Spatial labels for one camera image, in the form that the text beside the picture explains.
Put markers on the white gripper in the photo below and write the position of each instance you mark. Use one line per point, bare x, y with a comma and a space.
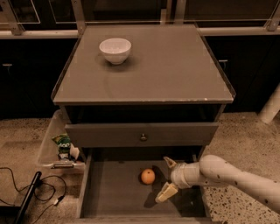
178, 175

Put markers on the orange fruit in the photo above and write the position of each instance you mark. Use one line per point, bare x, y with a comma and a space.
148, 176

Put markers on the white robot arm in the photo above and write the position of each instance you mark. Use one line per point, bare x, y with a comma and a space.
212, 170

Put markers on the grey closed top drawer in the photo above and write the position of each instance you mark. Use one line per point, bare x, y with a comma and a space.
90, 135

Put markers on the round brass drawer knob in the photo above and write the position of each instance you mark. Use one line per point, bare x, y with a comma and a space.
143, 138

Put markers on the grey open middle drawer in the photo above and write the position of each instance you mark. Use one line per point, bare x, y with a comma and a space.
112, 191

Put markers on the grey drawer cabinet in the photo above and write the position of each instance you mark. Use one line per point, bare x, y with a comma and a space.
170, 76

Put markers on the green snack bag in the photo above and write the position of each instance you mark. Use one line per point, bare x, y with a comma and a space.
64, 145

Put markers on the clear plastic storage bin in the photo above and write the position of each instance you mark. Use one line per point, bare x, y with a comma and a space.
48, 150

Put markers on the white pipe leg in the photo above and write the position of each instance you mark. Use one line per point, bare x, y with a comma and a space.
271, 107

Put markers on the white ceramic bowl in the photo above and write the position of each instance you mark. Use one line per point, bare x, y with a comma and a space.
115, 50

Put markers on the black flat bar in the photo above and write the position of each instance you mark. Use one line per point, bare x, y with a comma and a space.
27, 198

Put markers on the metal railing frame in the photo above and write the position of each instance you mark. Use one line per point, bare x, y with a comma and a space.
54, 19

